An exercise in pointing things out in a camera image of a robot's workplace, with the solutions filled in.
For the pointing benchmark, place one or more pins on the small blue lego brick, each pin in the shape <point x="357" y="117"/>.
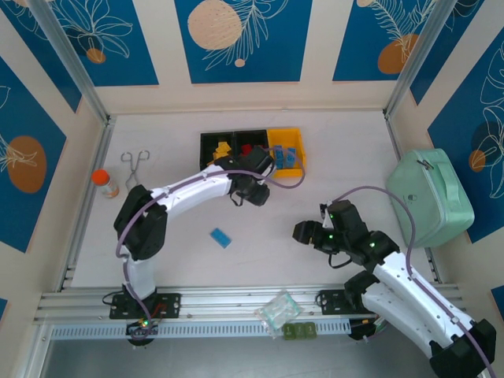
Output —
<point x="280" y="164"/>

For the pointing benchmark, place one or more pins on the six-stud red lego brick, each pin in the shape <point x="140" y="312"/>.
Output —
<point x="247" y="149"/>

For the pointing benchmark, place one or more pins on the black-striped yellow lego brick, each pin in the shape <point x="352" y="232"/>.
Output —
<point x="216" y="156"/>

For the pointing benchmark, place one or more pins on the six-stud yellow lego brick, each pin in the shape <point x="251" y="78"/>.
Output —
<point x="223" y="147"/>

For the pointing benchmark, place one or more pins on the long blue lego brick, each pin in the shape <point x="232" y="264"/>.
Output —
<point x="220" y="237"/>
<point x="279" y="151"/>
<point x="291" y="156"/>

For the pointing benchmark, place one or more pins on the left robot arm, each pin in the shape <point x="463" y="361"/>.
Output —
<point x="189" y="189"/>

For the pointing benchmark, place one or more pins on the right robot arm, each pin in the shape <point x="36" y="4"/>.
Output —
<point x="413" y="291"/>

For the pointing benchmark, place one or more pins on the black plastic bin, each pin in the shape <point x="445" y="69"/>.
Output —
<point x="256" y="138"/>
<point x="206" y="145"/>

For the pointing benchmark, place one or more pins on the yellow plastic bin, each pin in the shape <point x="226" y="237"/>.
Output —
<point x="287" y="136"/>

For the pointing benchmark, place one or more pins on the clear plastic bag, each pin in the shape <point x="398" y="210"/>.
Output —
<point x="280" y="311"/>

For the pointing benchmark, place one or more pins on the mint green zip case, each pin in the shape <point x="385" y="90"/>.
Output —
<point x="429" y="197"/>

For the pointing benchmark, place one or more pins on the green numbered tile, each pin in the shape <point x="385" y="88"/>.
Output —
<point x="289" y="330"/>
<point x="310" y="329"/>
<point x="300" y="330"/>

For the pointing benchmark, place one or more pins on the metal tongs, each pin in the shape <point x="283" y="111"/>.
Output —
<point x="132" y="169"/>

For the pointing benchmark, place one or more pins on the orange-capped small bottle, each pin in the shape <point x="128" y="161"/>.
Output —
<point x="105" y="184"/>

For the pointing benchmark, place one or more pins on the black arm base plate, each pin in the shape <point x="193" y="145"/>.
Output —
<point x="330" y="301"/>
<point x="169" y="305"/>

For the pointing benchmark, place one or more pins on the aluminium rail frame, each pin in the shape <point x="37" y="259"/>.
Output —
<point x="236" y="301"/>

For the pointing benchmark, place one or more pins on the aluminium frame post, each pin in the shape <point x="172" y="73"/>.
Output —
<point x="71" y="59"/>
<point x="421" y="59"/>

